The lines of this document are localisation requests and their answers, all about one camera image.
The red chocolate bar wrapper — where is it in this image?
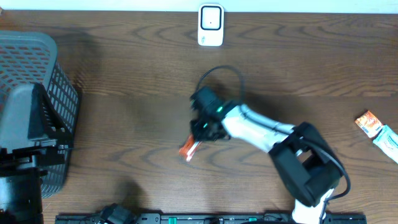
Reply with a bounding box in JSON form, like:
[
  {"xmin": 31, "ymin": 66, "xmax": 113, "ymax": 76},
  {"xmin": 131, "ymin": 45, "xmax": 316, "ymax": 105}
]
[{"xmin": 178, "ymin": 134, "xmax": 201, "ymax": 162}]

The small orange box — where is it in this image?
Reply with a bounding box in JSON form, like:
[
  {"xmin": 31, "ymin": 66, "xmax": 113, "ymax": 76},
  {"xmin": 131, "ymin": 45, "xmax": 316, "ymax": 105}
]
[{"xmin": 354, "ymin": 110, "xmax": 384, "ymax": 138}]

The teal wet wipes pack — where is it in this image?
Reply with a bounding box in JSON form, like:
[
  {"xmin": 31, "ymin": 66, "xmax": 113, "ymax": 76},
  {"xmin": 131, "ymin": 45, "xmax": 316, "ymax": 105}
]
[{"xmin": 373, "ymin": 125, "xmax": 398, "ymax": 163}]

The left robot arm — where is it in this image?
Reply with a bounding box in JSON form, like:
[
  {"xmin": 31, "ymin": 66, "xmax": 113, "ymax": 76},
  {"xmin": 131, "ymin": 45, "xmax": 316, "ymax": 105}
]
[{"xmin": 1, "ymin": 83, "xmax": 73, "ymax": 223}]

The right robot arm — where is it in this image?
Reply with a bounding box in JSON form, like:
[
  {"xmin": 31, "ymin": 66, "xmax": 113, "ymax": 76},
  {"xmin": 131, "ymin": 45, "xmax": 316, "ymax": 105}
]
[{"xmin": 179, "ymin": 86, "xmax": 351, "ymax": 223}]

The white barcode scanner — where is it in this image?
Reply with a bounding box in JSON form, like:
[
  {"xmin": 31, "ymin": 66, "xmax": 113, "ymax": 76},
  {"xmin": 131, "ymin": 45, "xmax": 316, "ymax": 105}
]
[{"xmin": 197, "ymin": 3, "xmax": 224, "ymax": 47}]

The grey plastic mesh basket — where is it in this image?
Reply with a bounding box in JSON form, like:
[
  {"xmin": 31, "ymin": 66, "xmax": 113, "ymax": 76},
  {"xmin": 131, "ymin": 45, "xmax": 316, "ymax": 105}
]
[{"xmin": 1, "ymin": 30, "xmax": 80, "ymax": 198}]

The black mounting rail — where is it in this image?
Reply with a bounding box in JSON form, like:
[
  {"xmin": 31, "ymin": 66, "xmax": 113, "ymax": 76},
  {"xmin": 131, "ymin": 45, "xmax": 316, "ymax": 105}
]
[{"xmin": 55, "ymin": 203, "xmax": 368, "ymax": 224}]

